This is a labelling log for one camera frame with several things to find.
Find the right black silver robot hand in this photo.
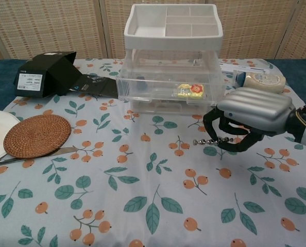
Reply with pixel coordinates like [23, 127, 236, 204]
[203, 86, 297, 153]

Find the metal bead chain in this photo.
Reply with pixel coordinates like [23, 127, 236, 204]
[193, 137, 233, 146]

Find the clear plastic drawer organizer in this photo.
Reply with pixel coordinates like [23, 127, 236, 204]
[124, 4, 224, 115]

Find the black cardboard box with flap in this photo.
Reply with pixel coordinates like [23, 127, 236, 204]
[13, 51, 129, 101]

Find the white printed paper strip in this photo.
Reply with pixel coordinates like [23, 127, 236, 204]
[219, 61, 271, 76]

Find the yellow snack packet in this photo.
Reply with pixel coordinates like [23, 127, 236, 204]
[176, 83, 205, 99]

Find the small dark blue object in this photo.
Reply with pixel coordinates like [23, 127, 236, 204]
[136, 76, 147, 91]

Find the floral patterned tablecloth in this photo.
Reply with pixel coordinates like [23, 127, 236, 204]
[0, 58, 306, 247]

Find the metal table knife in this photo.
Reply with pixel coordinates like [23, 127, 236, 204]
[0, 146, 78, 169]

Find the beige woven folding screen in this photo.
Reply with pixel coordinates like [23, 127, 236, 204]
[0, 0, 306, 62]

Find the brown woven rattan coaster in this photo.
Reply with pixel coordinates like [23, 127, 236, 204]
[3, 114, 72, 159]

